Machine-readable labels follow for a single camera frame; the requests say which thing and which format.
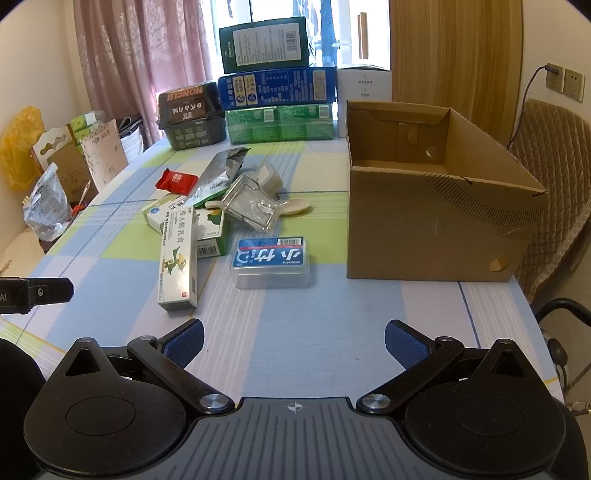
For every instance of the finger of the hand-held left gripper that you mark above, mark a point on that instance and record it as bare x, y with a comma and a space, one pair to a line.
53, 290

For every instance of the checkered cloth desktop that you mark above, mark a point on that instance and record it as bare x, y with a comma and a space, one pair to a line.
323, 302

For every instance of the blue label plastic case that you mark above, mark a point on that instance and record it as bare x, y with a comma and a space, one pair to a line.
270, 259

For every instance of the wooden cabinet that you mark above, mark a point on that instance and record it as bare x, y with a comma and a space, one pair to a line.
452, 50

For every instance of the crumpled clear plastic bag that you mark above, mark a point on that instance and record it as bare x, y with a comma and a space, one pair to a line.
46, 203

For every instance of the blue milk carton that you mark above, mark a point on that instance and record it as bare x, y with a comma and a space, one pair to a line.
277, 87

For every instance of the white paper bags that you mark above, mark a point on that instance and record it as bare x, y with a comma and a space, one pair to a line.
131, 138

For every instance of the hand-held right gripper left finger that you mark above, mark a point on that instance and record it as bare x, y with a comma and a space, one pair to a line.
187, 342

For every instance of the clear plastic bag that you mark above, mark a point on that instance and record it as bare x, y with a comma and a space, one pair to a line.
46, 203
247, 203

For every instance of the brown cardboard box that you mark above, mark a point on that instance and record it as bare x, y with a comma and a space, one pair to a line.
415, 221

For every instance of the empty wall socket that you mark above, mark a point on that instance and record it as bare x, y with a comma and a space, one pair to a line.
575, 84

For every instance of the green white medicine box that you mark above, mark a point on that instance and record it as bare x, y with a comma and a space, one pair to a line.
211, 233

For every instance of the red candy packet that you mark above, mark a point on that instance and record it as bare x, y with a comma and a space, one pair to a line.
178, 181

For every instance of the silver foil bag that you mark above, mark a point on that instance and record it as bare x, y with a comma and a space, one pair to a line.
216, 171

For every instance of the wall socket with plug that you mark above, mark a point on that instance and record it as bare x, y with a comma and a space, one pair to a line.
555, 78

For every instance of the dark green carton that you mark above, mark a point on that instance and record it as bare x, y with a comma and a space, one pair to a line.
263, 44

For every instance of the printed paper carton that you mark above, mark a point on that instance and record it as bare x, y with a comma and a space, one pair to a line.
104, 154

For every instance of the yellow plastic bag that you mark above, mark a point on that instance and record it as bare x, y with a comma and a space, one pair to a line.
18, 147

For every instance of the black metal chair frame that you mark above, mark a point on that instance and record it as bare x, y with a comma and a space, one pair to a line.
561, 307

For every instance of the black instant food bowl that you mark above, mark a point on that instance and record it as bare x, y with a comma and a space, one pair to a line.
191, 115

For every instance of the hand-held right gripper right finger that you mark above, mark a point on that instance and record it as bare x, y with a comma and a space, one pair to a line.
402, 342

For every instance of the white plastic spoon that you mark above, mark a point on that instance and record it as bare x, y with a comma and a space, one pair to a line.
295, 206

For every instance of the long white green ointment box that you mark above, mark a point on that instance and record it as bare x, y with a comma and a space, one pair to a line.
178, 265

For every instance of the green tissue pack bundle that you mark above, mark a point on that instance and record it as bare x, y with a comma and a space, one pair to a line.
277, 123

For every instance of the pink curtain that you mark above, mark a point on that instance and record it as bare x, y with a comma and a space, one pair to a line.
152, 50

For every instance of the window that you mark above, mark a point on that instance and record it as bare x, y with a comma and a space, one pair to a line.
351, 27

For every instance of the blue white medicine box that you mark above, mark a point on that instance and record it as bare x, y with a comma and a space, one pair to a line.
159, 214

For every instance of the small green tissue packs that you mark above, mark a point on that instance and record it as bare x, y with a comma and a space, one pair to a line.
83, 124

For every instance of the brown cardboard carton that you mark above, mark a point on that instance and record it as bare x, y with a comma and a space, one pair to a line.
60, 161

